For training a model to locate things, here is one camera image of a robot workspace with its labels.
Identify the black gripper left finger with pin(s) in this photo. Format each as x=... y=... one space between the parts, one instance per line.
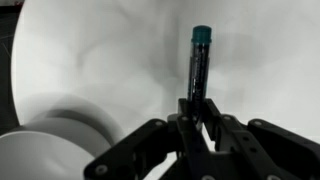
x=150 y=153

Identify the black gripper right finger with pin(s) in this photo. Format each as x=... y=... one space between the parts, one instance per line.
x=266 y=150

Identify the teal capped black marker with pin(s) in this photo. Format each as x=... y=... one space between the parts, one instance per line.
x=200 y=66

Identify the white round bowl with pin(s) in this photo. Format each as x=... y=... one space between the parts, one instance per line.
x=40 y=156

